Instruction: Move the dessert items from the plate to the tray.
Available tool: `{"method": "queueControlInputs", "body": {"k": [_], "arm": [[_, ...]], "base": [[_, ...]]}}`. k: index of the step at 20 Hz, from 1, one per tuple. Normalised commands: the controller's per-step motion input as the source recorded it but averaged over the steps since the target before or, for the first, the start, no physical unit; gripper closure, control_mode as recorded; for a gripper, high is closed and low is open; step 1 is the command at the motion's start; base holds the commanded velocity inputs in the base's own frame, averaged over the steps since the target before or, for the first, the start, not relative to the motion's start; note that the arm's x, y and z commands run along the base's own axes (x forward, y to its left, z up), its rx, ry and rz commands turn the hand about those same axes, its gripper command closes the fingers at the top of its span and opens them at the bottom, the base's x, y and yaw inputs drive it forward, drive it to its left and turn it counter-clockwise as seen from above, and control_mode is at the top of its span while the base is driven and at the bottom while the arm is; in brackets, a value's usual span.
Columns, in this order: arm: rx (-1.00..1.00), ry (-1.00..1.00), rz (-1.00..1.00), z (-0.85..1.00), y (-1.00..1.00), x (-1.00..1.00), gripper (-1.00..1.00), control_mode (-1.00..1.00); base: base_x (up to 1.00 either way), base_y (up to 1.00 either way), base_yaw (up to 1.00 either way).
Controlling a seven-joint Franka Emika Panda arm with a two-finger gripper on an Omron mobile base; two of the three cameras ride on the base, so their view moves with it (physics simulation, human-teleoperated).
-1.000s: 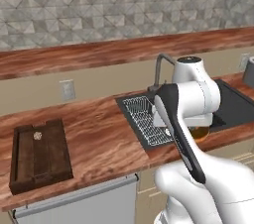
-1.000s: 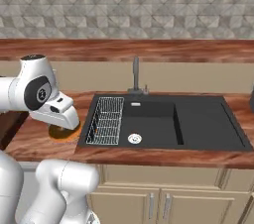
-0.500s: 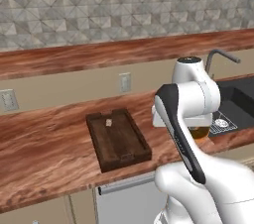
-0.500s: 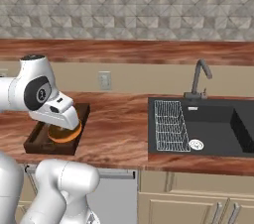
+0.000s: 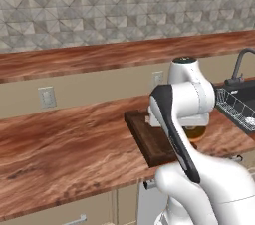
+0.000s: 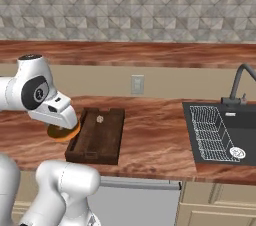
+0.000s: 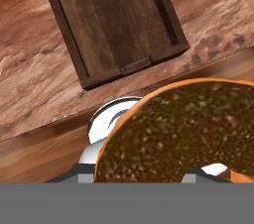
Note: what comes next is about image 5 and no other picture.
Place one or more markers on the beige cupboard door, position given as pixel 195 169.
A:
pixel 127 204

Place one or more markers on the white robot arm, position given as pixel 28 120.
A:
pixel 192 99

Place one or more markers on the white dishwasher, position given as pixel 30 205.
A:
pixel 149 202

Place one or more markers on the dark grey tap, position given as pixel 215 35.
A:
pixel 237 69

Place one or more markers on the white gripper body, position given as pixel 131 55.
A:
pixel 153 116

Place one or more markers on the grey wall socket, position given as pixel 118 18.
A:
pixel 157 78
pixel 47 97

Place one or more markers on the beige drawer front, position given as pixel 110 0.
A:
pixel 50 214

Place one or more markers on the amber round plate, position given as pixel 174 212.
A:
pixel 195 132

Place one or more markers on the black sink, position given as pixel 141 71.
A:
pixel 244 94

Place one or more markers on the dark brown wooden tray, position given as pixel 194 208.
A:
pixel 149 136

